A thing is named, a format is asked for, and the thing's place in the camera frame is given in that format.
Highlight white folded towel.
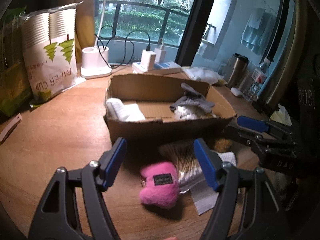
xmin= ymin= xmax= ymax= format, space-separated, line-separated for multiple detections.
xmin=105 ymin=98 xmax=145 ymax=122

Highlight brown curtain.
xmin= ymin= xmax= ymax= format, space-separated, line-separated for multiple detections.
xmin=75 ymin=0 xmax=95 ymax=64

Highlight dark grey dotted sock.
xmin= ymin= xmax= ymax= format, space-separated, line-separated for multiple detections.
xmin=169 ymin=82 xmax=215 ymax=114

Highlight hanging light blue towels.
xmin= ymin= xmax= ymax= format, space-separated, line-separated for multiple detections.
xmin=241 ymin=8 xmax=276 ymax=55

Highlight pink plush toy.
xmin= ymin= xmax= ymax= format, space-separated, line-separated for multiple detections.
xmin=139 ymin=161 xmax=180 ymax=210

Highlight white charger with black cable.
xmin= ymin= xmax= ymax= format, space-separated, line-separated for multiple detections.
xmin=94 ymin=25 xmax=157 ymax=72

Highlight black balcony railing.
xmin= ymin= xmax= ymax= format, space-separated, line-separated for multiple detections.
xmin=95 ymin=0 xmax=189 ymax=47

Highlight stainless steel tumbler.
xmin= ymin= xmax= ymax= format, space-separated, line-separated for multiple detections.
xmin=225 ymin=53 xmax=249 ymax=88

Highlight plastic bag of white cloths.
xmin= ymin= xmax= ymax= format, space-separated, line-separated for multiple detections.
xmin=182 ymin=67 xmax=226 ymax=85

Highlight small white case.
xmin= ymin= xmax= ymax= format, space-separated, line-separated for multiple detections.
xmin=231 ymin=87 xmax=243 ymax=98

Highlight paper cup package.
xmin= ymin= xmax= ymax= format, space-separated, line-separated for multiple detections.
xmin=22 ymin=3 xmax=84 ymax=108

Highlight clear water bottle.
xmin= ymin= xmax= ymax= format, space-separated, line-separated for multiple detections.
xmin=243 ymin=58 xmax=271 ymax=102

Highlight brown fuzzy soft item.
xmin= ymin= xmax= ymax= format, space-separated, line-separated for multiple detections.
xmin=213 ymin=138 xmax=233 ymax=153

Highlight white cloth on table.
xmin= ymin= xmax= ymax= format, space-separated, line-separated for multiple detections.
xmin=217 ymin=152 xmax=236 ymax=166

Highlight white power strip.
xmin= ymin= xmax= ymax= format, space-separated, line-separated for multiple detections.
xmin=132 ymin=61 xmax=181 ymax=75

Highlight cardboard box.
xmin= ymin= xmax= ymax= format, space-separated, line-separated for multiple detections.
xmin=104 ymin=74 xmax=236 ymax=142

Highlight white charger on strip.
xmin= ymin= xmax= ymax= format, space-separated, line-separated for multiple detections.
xmin=154 ymin=38 xmax=166 ymax=63

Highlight white fluffy soft item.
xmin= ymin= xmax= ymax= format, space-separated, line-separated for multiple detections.
xmin=174 ymin=106 xmax=217 ymax=120

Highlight green snack bag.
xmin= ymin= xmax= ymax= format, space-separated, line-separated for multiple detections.
xmin=1 ymin=7 xmax=32 ymax=118

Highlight white desk lamp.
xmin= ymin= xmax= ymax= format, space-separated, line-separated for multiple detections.
xmin=80 ymin=0 xmax=112 ymax=79

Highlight striped brown white cloth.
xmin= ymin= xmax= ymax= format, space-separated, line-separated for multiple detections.
xmin=159 ymin=140 xmax=218 ymax=215

